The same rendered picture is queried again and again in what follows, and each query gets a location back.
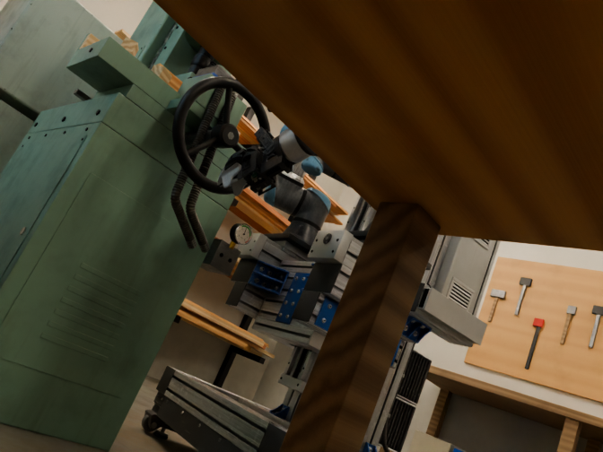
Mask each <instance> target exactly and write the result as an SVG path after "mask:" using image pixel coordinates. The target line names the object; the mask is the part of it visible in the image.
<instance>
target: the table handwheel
mask: <svg viewBox="0 0 603 452"><path fill-rule="evenodd" d="M216 88H224V89H226V93H225V104H224V112H223V123H222V124H221V125H217V126H215V127H214V128H213V129H212V130H208V131H207V132H206V135H205V139H204V141H203V142H202V143H201V144H199V145H197V146H194V147H192V148H190V149H187V146H191V144H192V143H193V141H194V138H195V136H196V133H197V132H191V133H185V123H186V119H187V115H188V112H189V109H190V108H191V106H192V104H193V103H194V101H195V100H196V99H197V98H198V97H199V96H200V95H201V94H202V93H204V92H206V91H209V90H212V89H216ZM232 91H235V92H237V93H238V94H239V95H240V96H241V97H243V98H244V99H245V100H246V101H247V102H248V104H249V105H250V106H251V107H252V109H253V111H254V112H255V115H256V117H257V119H258V124H259V128H260V127H263V128H264V129H265V130H267V131H268V132H270V133H271V130H270V125H269V121H268V117H267V113H266V111H265V109H264V107H263V105H262V103H261V102H260V101H259V100H258V99H257V98H256V97H255V96H254V95H253V94H252V93H251V92H250V91H249V90H248V89H247V88H246V87H245V86H243V85H242V84H241V83H240V82H239V81H237V80H234V79H232V78H229V77H224V76H214V77H209V78H205V79H204V80H201V81H199V82H198V83H195V84H194V85H193V86H192V87H190V88H189V89H188V90H187V91H186V93H185V94H184V95H183V97H182V98H181V100H180V102H179V105H178V106H177V108H176V111H175V115H174V118H173V124H172V140H173V145H174V150H175V153H176V155H177V158H178V161H179V164H180V166H181V168H182V169H183V170H184V171H185V173H186V174H187V175H188V177H189V178H190V179H191V180H192V181H193V182H194V183H196V184H197V185H198V186H200V187H202V188H203V189H204V190H206V191H209V192H212V193H215V194H220V195H228V194H233V191H232V187H227V188H224V187H220V186H218V182H215V181H212V180H211V179H209V178H207V177H205V176H204V175H203V174H202V173H201V172H200V171H199V170H198V169H197V168H196V166H195V165H194V163H193V162H192V160H191V159H190V157H189V156H191V155H193V154H195V153H197V152H200V151H202V150H204V149H206V148H208V147H211V146H213V145H214V146H215V147H217V148H220V149H224V148H232V149H233V150H234V151H235V152H238V151H240V150H242V148H241V147H240V146H239V145H238V141H239V138H240V135H239V131H238V129H237V127H236V126H234V125H233V124H230V116H231V104H232Z"/></svg>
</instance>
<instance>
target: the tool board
mask: <svg viewBox="0 0 603 452"><path fill-rule="evenodd" d="M478 318H479V319H480V320H482V321H483V322H485V323H486V324H487V327H486V330H485V334H484V337H483V340H482V343H481V345H478V344H474V343H473V346H472V347H468V352H467V355H466V358H465V360H464V362H465V363H468V364H472V365H475V366H477V367H481V368H484V369H489V370H492V371H496V372H499V373H502V374H505V375H508V376H512V377H515V378H520V379H523V380H527V381H529V382H533V383H536V384H539V385H542V386H545V387H551V388H553V389H557V390H560V391H564V392H566V393H569V394H573V395H576V396H581V397H584V398H588V399H590V400H594V401H597V402H600V403H603V271H597V270H590V269H583V268H577V267H570V266H564V265H552V264H546V263H539V262H533V261H527V260H519V259H513V258H507V257H500V256H498V258H497V261H496V264H495V267H494V271H493V274H492V278H491V281H490V283H489V286H488V289H487V292H486V295H485V299H484V302H483V305H482V308H481V310H480V313H479V317H478Z"/></svg>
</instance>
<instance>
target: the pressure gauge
mask: <svg viewBox="0 0 603 452"><path fill-rule="evenodd" d="M246 228H247V229H246ZM245 231H246V232H245ZM243 233H245V235H243ZM252 234H253V233H252V229H251V227H250V226H249V225H248V224H247V223H236V224H234V225H233V226H232V228H231V230H230V238H231V240H232V241H231V243H230V246H229V248H230V249H234V247H235V245H236V244H240V245H247V244H248V243H249V242H250V241H251V239H252Z"/></svg>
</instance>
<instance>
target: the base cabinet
mask: <svg viewBox="0 0 603 452"><path fill-rule="evenodd" d="M177 178H178V176H177V175H176V174H175V173H173V172H172V171H170V170H169V169H167V168H166V167H164V166H163V165H161V164H160V163H159V162H158V161H156V160H155V159H153V158H152V157H151V156H149V155H148V154H146V153H145V152H143V151H142V150H140V149H139V148H137V147H136V146H134V145H133V144H132V143H130V142H129V141H128V140H126V139H125V138H124V137H122V136H121V135H119V134H118V133H116V132H115V131H113V130H112V129H110V128H109V127H108V126H106V125H104V124H103V123H101V122H99V123H93V124H88V125H82V126H71V127H66V128H60V129H55V130H49V131H44V132H38V133H33V134H26V135H25V137H24V138H23V140H22V142H21V143H20V145H19V147H18V148H17V150H16V151H15V153H14V154H13V156H12V158H11V159H10V160H9V162H8V163H7V165H6V166H5V168H4V170H3V171H2V173H1V175H0V423H2V424H6V425H10V426H13V427H16V428H20V429H24V430H30V431H33V432H37V433H40V434H44V435H48V436H51V437H55V438H58V439H64V440H68V441H72V442H75V443H79V444H82V445H85V446H89V447H93V448H99V449H103V450H106V451H109V450H110V448H111V446H112V444H113V442H114V440H115V438H116V436H117V435H118V432H119V430H120V428H121V426H122V424H123V422H124V420H125V419H126V417H127V414H128V412H129V410H130V408H131V406H132V404H133V402H134V401H135V398H136V396H137V394H138V392H139V390H140V388H141V386H142V384H143V383H144V380H145V378H146V376H147V373H148V371H149V369H150V368H151V366H152V364H153V361H154V359H155V357H156V355H157V353H158V351H159V350H160V348H161V346H162V343H163V341H164V339H165V337H166V335H167V333H168V332H169V330H170V327H171V325H172V323H173V321H174V319H175V317H176V316H177V314H178V312H179V309H180V307H181V305H182V303H183V301H184V299H185V298H186V296H187V294H188V290H189V288H190V286H191V284H192V282H193V281H194V279H195V277H196V275H197V272H198V270H199V268H200V266H201V265H202V263H203V261H204V259H205V256H206V254H207V252H205V253H203V252H202V251H201V248H200V246H199V245H198V242H197V238H196V235H195V233H194V231H193V230H192V227H191V225H190V222H189V219H188V222H189V225H190V228H191V230H192V232H193V234H194V237H195V239H196V242H197V246H196V247H195V248H191V249H189V248H188V245H187V242H186V239H185V237H184V235H183V233H182V230H181V228H180V226H179V222H178V220H177V216H176V214H175V213H174V210H173V208H172V205H171V202H170V198H171V196H170V195H171V191H172V189H173V186H174V184H175V181H177V180H176V179H177ZM191 189H192V186H191V185H190V184H189V183H188V182H186V184H185V186H184V188H183V190H182V191H181V192H182V193H181V195H180V202H181V204H182V207H183V210H184V212H185V214H186V216H187V213H186V210H187V209H186V204H187V200H188V197H189V194H190V191H191ZM195 208H196V213H197V217H198V219H199V221H200V224H201V227H202V229H203V231H204V233H205V237H206V240H207V242H208V244H209V247H211V245H212V243H213V241H214V238H215V236H216V234H217V232H218V230H219V229H220V227H221V225H222V223H223V220H224V218H225V216H226V214H227V213H228V211H227V210H225V209H224V208H223V207H221V206H220V205H219V204H217V203H216V202H215V201H213V200H212V199H210V198H209V197H207V196H206V195H204V194H203V193H201V192H200V194H199V197H198V199H197V202H196V207H195ZM187 218H188V216H187Z"/></svg>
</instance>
